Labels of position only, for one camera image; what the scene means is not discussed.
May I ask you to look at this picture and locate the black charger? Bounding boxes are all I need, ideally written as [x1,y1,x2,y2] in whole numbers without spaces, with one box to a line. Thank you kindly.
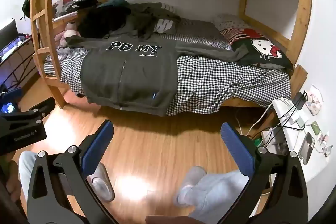
[292,91,307,110]

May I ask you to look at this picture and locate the white striped cloth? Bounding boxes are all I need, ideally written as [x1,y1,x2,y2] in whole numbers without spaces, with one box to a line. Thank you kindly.
[154,18,176,33]

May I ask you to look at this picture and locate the grey zip hoodie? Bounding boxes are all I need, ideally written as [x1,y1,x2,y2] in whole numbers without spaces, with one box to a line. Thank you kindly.
[64,30,252,117]

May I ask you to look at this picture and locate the white power strip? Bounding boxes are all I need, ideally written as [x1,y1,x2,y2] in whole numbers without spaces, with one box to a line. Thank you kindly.
[273,98,307,127]

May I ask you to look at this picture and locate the grey fine-checked blanket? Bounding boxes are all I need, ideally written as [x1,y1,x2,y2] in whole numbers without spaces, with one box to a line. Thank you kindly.
[173,18,229,47]

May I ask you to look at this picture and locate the white side table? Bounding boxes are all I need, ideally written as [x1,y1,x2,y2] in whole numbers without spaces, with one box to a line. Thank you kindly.
[272,98,336,182]

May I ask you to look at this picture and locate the black desk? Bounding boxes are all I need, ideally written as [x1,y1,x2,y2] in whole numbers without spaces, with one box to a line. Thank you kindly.
[0,36,40,93]

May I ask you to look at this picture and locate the smartphone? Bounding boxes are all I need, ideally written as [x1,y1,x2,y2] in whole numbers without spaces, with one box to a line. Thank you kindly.
[298,132,315,165]

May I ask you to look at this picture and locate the olive printed garment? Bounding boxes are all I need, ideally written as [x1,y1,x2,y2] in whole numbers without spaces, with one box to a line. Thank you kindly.
[129,2,181,39]

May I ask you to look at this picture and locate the wooden bunk bed frame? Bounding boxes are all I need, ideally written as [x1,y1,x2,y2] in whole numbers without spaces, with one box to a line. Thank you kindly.
[30,0,314,109]

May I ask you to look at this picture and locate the person's right hand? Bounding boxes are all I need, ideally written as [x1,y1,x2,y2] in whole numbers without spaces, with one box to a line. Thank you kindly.
[146,215,201,224]

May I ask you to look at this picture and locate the person's left hand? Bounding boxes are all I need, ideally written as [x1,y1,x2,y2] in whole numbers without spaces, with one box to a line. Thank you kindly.
[4,158,22,202]

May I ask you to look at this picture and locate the person's leg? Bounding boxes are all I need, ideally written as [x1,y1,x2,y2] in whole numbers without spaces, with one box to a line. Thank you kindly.
[188,169,250,224]
[18,151,37,201]

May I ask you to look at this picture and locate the black clothes pile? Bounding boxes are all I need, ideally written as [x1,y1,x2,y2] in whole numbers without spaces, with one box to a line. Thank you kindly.
[77,2,132,38]

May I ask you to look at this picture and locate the pink plush toy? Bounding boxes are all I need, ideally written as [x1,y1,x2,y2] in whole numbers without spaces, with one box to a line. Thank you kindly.
[55,21,80,46]

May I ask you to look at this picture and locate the white cable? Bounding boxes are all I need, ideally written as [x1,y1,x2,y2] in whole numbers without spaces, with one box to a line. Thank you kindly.
[245,106,275,138]

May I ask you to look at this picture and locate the black cartoon cat pillow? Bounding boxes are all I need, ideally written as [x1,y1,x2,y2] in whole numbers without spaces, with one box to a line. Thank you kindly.
[231,36,294,71]

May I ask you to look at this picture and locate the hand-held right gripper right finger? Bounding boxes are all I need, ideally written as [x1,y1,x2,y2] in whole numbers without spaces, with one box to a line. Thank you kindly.
[220,122,310,224]

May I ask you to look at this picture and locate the white floral pillow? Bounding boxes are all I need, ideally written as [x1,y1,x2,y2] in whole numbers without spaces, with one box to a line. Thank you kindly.
[213,13,252,31]

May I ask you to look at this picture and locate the grey slipper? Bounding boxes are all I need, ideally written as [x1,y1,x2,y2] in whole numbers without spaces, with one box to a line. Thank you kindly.
[88,161,116,202]
[176,166,208,207]

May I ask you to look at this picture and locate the person's left leg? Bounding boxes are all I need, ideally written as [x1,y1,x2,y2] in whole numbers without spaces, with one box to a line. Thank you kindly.
[18,151,37,201]

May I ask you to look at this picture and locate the computer monitor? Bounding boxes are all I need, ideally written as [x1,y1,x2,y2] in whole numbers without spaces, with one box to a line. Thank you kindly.
[0,19,20,62]

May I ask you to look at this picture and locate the black white checked bedsheet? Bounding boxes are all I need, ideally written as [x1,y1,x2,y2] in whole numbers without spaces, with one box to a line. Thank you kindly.
[43,18,292,117]

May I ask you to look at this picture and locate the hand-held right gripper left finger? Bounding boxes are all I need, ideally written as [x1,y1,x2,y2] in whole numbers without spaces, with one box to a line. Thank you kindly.
[26,120,118,224]

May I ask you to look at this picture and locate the dark teal cloth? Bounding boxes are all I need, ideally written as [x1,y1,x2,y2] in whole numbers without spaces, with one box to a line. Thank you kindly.
[98,0,130,10]

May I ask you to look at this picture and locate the wooden bunk ladder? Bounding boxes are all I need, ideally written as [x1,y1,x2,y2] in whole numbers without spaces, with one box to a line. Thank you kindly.
[30,0,66,109]

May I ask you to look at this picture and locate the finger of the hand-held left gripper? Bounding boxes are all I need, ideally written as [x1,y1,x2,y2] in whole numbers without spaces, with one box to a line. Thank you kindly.
[29,97,56,122]

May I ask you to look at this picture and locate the pink patterned pouch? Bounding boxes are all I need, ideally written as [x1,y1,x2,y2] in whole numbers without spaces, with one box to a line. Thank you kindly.
[304,85,323,115]

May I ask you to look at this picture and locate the person's right leg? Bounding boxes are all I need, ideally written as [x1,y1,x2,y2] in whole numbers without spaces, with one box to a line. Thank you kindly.
[188,169,250,224]

